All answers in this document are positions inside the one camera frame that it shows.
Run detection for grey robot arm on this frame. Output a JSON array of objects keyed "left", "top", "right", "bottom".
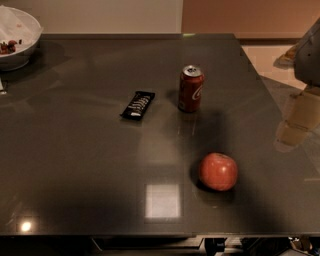
[{"left": 274, "top": 19, "right": 320, "bottom": 152}]

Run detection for red apple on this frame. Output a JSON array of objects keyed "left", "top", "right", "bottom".
[{"left": 198, "top": 153, "right": 238, "bottom": 191}]

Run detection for red soda can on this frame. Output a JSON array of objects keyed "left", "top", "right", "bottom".
[{"left": 178, "top": 65, "right": 204, "bottom": 113}]

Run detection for black candy bar wrapper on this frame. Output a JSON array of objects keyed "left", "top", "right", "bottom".
[{"left": 121, "top": 91, "right": 155, "bottom": 121}]

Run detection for white bowl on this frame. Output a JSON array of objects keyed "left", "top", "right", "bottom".
[{"left": 0, "top": 5, "right": 43, "bottom": 71}]

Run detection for red berries in bowl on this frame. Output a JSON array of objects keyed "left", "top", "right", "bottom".
[{"left": 0, "top": 40, "right": 22, "bottom": 55}]

